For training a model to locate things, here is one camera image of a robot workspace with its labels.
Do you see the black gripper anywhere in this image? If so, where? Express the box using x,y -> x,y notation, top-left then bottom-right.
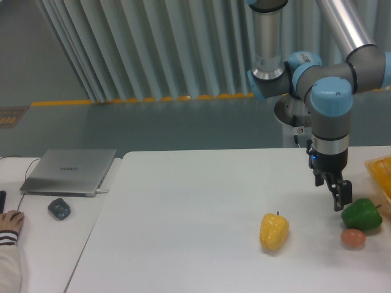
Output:
306,138 -> 352,211

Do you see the yellow bell pepper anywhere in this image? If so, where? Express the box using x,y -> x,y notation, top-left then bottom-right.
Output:
259,213 -> 290,251

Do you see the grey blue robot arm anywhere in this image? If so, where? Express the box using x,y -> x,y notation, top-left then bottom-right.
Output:
247,1 -> 390,211

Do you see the white sleeved forearm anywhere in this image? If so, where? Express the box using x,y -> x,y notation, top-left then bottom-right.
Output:
1,230 -> 22,292

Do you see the green bell pepper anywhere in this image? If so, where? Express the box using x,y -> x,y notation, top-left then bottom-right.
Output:
341,198 -> 382,231

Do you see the yellow woven basket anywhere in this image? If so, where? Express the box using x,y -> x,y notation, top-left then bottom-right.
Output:
364,155 -> 390,205

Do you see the person's hand on mouse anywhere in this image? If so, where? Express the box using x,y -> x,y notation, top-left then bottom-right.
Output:
0,210 -> 24,234

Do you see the brown egg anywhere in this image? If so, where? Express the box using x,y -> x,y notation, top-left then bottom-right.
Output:
340,229 -> 366,248

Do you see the white folding partition screen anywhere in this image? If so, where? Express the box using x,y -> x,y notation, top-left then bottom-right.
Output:
39,1 -> 390,103

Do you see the silver closed laptop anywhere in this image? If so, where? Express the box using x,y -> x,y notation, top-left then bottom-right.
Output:
20,149 -> 116,197

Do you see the black phone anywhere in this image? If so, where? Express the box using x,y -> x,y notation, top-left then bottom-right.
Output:
0,190 -> 7,214

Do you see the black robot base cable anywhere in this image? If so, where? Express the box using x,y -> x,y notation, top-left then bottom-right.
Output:
291,114 -> 302,148

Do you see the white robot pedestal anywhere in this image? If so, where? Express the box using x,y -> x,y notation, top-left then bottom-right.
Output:
274,94 -> 312,148

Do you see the black mouse cable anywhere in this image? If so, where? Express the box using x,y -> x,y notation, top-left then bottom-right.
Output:
0,155 -> 42,212

